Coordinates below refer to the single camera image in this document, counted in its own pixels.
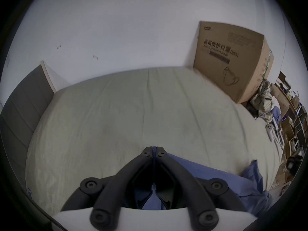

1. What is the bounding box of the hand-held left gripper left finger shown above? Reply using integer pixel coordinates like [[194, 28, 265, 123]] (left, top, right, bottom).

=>
[[61, 146, 154, 231]]

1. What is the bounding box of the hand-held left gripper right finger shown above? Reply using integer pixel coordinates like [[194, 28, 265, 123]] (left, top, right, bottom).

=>
[[154, 146, 247, 231]]

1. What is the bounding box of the blue shirt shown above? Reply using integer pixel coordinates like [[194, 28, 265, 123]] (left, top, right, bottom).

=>
[[135, 146, 271, 217]]

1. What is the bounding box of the bed with pale green sheet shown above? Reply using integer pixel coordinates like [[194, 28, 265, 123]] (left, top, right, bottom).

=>
[[25, 66, 285, 217]]

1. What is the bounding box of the white hand controller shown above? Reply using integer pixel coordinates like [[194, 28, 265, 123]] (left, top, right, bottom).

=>
[[265, 123, 275, 142]]

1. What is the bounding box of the bunched patterned cloth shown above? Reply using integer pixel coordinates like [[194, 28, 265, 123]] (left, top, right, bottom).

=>
[[249, 79, 281, 124]]

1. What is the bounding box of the grey padded headboard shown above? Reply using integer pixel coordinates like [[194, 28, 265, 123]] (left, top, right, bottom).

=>
[[0, 61, 57, 177]]

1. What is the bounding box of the shelf with cartons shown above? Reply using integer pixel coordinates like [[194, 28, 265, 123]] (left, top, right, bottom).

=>
[[271, 71, 308, 189]]

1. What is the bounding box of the large brown cardboard carton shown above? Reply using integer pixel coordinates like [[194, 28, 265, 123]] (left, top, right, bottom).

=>
[[193, 21, 274, 104]]

